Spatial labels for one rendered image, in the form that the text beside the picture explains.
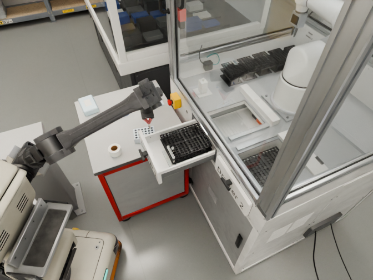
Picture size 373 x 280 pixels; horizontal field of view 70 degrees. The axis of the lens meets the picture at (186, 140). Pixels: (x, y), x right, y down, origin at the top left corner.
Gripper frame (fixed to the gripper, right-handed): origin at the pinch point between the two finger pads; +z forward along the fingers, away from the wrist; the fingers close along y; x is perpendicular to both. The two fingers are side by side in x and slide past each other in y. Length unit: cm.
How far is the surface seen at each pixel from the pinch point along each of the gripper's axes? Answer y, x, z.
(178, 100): 9.4, -19.7, -3.6
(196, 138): -21.3, -22.4, -3.5
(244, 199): -61, -33, -6
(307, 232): -64, -86, 60
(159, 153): -21.6, -2.0, 2.6
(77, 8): 335, 68, 74
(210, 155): -32.0, -27.2, -0.9
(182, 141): -21.8, -14.8, -3.6
